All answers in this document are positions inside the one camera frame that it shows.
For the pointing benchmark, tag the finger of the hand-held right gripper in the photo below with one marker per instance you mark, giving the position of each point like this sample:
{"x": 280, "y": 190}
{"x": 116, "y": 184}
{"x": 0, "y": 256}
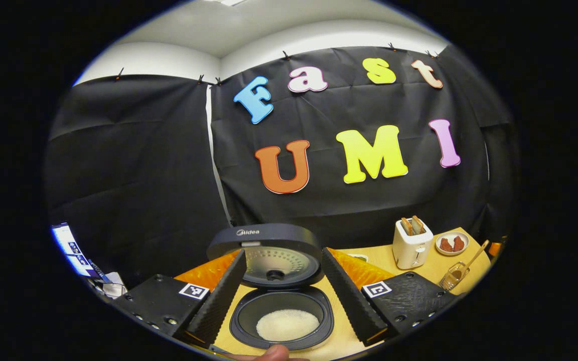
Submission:
{"x": 495, "y": 248}

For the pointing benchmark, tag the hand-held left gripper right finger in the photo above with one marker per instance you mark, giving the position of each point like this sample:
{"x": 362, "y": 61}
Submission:
{"x": 351, "y": 301}

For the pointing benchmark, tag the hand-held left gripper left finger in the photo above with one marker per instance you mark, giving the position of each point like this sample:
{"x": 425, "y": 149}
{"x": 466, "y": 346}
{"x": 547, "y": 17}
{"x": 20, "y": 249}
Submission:
{"x": 219, "y": 301}

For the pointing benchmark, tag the wooden spoon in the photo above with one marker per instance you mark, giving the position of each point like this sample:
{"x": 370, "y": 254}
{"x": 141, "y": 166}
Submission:
{"x": 472, "y": 260}

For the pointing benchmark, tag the heap of white rice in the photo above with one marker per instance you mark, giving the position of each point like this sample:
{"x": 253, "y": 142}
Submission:
{"x": 288, "y": 325}

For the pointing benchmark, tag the black rice cooker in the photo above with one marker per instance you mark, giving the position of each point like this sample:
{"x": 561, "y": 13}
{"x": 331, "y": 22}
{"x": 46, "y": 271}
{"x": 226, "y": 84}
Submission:
{"x": 269, "y": 240}

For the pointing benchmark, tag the brown meat piece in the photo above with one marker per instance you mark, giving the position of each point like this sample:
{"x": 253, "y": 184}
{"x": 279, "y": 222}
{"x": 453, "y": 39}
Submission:
{"x": 446, "y": 244}
{"x": 458, "y": 243}

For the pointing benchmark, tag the white divided grain tray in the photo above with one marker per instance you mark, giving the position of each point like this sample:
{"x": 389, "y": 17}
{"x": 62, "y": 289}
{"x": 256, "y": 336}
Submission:
{"x": 359, "y": 257}

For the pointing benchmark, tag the white round plate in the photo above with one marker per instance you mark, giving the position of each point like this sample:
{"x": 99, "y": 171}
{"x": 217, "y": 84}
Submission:
{"x": 452, "y": 253}

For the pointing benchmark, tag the white toaster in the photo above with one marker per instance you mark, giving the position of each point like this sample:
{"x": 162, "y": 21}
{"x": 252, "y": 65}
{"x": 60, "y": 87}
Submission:
{"x": 412, "y": 250}

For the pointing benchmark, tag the toast slice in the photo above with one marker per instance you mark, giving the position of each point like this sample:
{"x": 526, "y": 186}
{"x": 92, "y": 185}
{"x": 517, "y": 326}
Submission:
{"x": 407, "y": 226}
{"x": 418, "y": 224}

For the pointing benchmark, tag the white side desk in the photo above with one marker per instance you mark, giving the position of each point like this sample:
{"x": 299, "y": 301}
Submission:
{"x": 113, "y": 286}

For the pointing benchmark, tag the computer monitor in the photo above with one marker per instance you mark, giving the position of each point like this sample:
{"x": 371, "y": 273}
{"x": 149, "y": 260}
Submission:
{"x": 76, "y": 250}

